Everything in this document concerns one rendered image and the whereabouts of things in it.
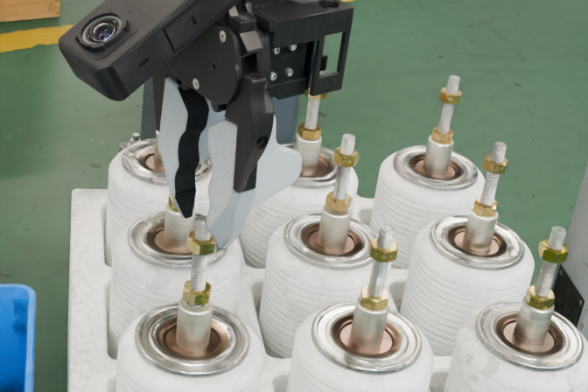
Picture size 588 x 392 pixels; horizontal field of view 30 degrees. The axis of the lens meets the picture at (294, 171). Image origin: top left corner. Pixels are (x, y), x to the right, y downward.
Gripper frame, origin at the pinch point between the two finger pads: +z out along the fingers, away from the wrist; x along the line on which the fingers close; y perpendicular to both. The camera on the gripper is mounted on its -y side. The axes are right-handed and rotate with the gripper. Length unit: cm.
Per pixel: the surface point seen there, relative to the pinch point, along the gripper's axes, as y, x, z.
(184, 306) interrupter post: -0.2, 0.1, 6.8
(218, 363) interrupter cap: 0.6, -3.0, 9.6
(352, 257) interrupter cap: 16.4, 1.8, 9.5
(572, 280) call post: 42.7, -1.4, 18.7
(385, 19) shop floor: 103, 84, 35
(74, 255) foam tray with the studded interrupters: 4.1, 21.3, 16.9
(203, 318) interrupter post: 0.5, -1.0, 7.3
